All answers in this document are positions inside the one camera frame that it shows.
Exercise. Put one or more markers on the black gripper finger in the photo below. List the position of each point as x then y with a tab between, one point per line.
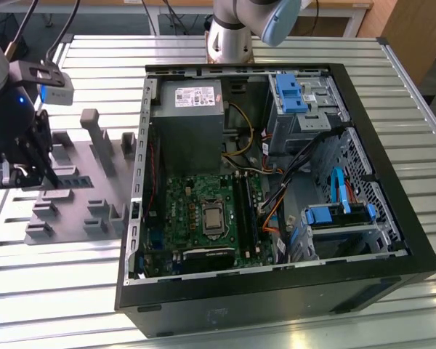
38	145
20	178

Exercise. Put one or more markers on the blue RAM stick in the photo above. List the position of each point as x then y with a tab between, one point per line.
76	181

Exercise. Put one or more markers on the grey parts rack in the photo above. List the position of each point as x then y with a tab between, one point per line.
91	171

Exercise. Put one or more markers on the green motherboard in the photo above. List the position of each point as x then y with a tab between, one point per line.
178	196

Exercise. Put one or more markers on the grey power supply unit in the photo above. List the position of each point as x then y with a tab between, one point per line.
189	138

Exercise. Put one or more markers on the CPU socket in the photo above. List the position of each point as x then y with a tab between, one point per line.
212	202

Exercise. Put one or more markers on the silver CPU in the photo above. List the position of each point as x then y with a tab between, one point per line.
212	218

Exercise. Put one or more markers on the black graphics card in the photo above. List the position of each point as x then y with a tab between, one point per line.
209	260

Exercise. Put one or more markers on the black PC case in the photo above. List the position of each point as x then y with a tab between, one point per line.
240	301

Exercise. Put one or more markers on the blue plastic drive latch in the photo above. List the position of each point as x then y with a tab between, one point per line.
288	92

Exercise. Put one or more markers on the metal drive cage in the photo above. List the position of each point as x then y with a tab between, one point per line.
312	123

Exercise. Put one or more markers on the hard disk in blue carrier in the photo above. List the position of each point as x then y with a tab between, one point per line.
321	216

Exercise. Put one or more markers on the metal disk bay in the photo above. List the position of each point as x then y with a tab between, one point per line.
349	229

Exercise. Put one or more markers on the wooden cabinet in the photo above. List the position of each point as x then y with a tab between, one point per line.
418	32

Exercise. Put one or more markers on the white frame desk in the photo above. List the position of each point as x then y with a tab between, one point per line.
356	18

